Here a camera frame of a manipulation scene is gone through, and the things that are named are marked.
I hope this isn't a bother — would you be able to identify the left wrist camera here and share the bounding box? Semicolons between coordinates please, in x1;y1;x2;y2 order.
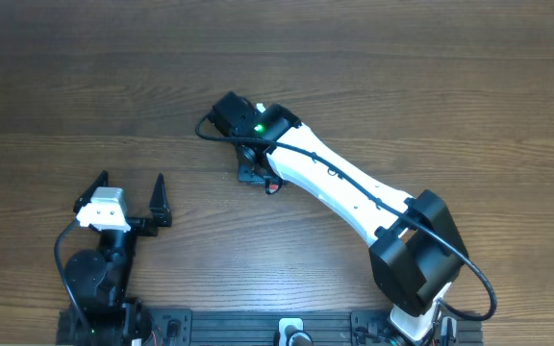
75;186;132;234

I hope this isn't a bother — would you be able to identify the black cable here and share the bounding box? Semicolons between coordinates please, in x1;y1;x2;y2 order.
53;217;94;340
194;111;499;323

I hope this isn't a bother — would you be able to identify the mounting rail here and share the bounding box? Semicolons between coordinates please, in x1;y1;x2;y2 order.
57;307;485;346

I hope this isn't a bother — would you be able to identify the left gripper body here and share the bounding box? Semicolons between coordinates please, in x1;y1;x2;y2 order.
127;216;162;238

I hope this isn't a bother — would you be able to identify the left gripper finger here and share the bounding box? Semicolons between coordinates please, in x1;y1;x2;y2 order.
148;172;173;228
73;170;110;214

